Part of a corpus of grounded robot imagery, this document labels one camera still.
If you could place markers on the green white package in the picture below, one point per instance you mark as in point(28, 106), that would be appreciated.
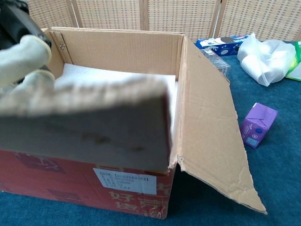
point(296, 68)

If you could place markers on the blue cookie box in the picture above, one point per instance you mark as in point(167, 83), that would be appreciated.
point(222, 48)

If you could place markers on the blue table cloth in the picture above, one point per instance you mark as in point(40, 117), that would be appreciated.
point(270, 188)

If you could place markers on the red cardboard box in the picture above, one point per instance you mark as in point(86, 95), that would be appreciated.
point(207, 113)

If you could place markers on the small purple carton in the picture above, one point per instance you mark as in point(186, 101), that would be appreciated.
point(258, 124)

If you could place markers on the clear bag of white rolls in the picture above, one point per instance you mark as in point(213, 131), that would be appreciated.
point(265, 61)

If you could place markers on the white foam sheet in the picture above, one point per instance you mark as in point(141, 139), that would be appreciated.
point(94, 73)

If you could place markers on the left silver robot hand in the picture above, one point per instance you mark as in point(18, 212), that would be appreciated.
point(21, 56)

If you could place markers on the woven bamboo folding screen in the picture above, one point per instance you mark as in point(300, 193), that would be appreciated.
point(178, 16)

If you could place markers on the clear plastic container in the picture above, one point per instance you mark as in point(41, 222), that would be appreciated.
point(217, 62)

